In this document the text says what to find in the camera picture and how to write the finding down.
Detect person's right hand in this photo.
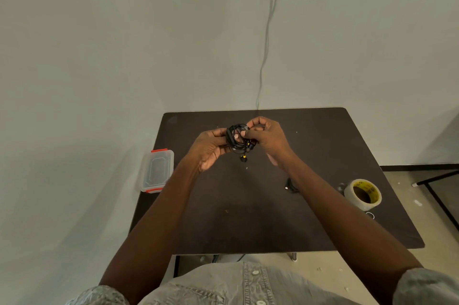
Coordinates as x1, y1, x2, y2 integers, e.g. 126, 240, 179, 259
240, 116, 294, 168

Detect person's left hand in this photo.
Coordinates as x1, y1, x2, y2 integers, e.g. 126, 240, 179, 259
192, 128, 232, 173

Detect black cable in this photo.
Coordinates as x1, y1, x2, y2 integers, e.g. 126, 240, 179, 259
225, 123, 258, 164

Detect person's left forearm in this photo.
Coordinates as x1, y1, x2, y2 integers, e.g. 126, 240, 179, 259
98, 149, 207, 305

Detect person's right forearm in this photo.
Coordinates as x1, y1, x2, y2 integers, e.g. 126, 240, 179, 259
274, 152, 424, 305

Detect clear plastic box red clips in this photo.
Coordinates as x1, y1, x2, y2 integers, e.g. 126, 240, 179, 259
139, 149, 175, 194

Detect clear packing tape roll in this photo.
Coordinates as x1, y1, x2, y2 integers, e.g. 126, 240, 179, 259
343, 179, 383, 212

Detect grey denim shirt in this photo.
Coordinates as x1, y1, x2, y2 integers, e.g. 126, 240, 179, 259
66, 261, 459, 305

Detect white wall cable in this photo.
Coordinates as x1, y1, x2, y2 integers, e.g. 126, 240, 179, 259
255, 0, 284, 110

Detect black metal frame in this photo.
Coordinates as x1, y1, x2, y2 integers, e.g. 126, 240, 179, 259
411, 171, 459, 223

